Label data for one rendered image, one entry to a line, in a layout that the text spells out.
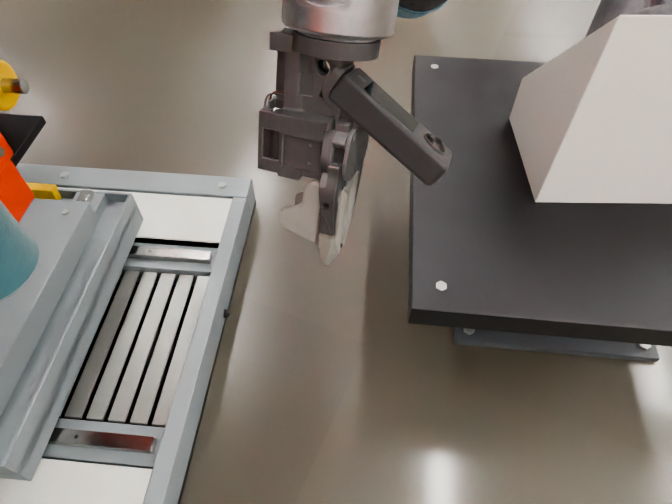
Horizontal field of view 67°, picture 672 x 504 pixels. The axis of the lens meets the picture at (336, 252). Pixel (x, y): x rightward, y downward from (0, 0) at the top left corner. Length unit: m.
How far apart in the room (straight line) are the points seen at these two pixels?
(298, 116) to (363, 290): 0.65
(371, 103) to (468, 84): 0.63
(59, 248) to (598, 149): 0.82
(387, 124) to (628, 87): 0.38
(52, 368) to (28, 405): 0.06
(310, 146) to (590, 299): 0.45
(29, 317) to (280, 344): 0.41
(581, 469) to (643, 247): 0.37
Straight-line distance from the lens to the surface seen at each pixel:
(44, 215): 0.99
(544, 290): 0.73
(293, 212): 0.48
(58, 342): 0.92
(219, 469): 0.91
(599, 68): 0.70
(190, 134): 1.42
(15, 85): 0.72
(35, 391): 0.89
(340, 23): 0.40
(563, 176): 0.80
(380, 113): 0.42
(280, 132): 0.44
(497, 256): 0.74
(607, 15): 0.77
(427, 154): 0.42
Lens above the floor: 0.86
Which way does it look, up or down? 52 degrees down
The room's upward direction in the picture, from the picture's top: straight up
